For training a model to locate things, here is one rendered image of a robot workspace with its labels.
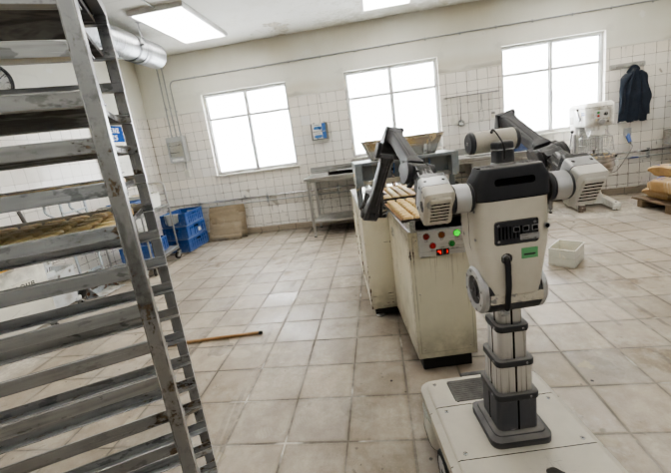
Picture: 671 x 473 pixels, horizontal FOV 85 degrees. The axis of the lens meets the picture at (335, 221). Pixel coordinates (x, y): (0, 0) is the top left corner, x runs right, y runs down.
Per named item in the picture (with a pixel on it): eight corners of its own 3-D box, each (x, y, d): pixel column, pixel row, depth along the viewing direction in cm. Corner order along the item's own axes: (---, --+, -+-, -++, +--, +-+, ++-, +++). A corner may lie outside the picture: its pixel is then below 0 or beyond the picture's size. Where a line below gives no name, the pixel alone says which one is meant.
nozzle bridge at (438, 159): (356, 205, 292) (350, 162, 285) (446, 192, 291) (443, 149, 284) (359, 212, 260) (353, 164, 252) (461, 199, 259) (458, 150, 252)
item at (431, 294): (397, 316, 278) (385, 201, 259) (442, 310, 278) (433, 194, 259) (419, 373, 210) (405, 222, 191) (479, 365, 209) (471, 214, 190)
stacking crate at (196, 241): (188, 242, 621) (185, 232, 617) (210, 240, 614) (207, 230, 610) (167, 254, 563) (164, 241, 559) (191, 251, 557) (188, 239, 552)
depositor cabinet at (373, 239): (359, 264, 402) (349, 189, 385) (424, 255, 402) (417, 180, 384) (373, 319, 278) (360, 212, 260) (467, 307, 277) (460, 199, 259)
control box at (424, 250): (418, 255, 195) (416, 231, 192) (463, 249, 195) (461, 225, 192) (419, 257, 192) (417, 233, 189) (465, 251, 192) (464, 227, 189)
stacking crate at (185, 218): (181, 221, 611) (178, 209, 607) (204, 218, 608) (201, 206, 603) (162, 229, 553) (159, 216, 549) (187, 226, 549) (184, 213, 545)
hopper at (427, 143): (361, 160, 283) (359, 142, 280) (433, 151, 282) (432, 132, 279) (365, 162, 254) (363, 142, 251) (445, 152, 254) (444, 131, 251)
